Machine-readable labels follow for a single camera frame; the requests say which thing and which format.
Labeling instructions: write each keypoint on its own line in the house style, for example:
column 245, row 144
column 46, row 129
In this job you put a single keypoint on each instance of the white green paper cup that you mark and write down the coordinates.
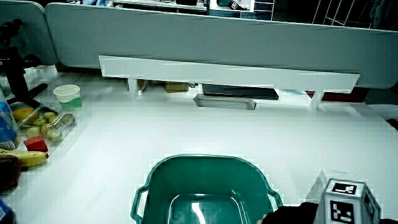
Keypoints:
column 68, row 96

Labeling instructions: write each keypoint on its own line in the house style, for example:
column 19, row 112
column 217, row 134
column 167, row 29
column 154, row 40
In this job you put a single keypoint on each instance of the blue white packet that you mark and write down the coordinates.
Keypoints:
column 5, row 124

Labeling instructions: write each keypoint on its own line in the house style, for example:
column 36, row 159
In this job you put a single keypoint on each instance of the pile of green fruits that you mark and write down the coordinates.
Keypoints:
column 49, row 129

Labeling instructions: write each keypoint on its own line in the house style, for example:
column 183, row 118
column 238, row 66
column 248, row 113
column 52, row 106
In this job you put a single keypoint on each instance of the black camera tripod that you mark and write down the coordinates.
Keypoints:
column 15, row 71

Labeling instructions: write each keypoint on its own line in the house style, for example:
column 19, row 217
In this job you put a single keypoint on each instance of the dark brown fruit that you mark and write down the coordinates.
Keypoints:
column 8, row 172

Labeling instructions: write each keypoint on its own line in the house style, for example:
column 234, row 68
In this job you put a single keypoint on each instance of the white desk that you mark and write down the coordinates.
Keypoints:
column 186, row 133

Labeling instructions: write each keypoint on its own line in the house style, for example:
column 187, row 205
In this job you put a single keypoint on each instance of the green plastic basket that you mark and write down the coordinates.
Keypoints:
column 205, row 183

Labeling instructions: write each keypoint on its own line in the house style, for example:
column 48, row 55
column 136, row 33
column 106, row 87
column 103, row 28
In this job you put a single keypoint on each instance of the dark red box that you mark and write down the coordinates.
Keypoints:
column 342, row 95

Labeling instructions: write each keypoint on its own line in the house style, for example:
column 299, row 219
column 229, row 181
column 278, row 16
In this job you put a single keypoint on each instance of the red block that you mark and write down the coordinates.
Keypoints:
column 35, row 144

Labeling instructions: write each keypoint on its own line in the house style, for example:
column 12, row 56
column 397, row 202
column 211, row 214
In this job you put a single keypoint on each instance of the black keyboard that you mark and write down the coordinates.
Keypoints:
column 239, row 92

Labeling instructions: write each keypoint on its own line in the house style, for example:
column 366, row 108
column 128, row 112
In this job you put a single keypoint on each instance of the brown cardboard box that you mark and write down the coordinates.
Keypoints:
column 176, row 86

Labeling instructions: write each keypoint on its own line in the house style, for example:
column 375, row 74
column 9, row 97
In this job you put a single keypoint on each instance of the clear plastic fruit tray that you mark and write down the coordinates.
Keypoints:
column 62, row 126

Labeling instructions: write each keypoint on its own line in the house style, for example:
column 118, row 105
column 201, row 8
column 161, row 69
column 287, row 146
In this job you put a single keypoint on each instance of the yellow banana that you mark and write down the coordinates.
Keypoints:
column 28, row 158

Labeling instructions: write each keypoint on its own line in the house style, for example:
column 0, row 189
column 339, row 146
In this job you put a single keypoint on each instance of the white blue storage shelf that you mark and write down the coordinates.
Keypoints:
column 242, row 7

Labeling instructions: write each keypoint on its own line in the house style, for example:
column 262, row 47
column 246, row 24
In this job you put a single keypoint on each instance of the large grey partition panel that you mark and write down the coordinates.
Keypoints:
column 217, row 40

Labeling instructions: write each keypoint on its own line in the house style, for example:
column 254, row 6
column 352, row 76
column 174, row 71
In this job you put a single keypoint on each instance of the small grey partition panel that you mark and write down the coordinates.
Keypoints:
column 31, row 31

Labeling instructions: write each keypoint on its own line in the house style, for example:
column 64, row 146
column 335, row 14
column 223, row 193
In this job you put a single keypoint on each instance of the white desk shelf riser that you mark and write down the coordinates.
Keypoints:
column 217, row 73

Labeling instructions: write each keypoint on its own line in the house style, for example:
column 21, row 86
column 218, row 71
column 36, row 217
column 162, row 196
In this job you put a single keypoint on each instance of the orange mango fruit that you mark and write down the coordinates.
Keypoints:
column 23, row 114

